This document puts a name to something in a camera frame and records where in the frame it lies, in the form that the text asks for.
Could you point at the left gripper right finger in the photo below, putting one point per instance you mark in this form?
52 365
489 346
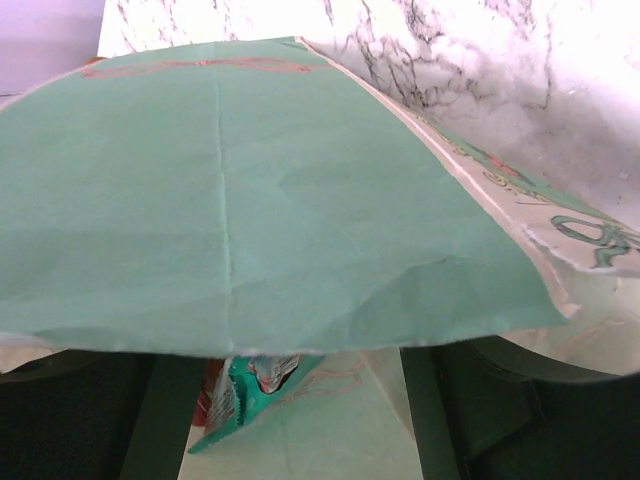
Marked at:
488 409

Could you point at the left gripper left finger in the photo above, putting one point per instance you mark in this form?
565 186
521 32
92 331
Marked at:
89 415

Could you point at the teal tissue snack pack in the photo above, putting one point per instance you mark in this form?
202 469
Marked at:
237 390

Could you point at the green paper gift bag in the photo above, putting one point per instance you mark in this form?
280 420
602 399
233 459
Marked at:
257 198

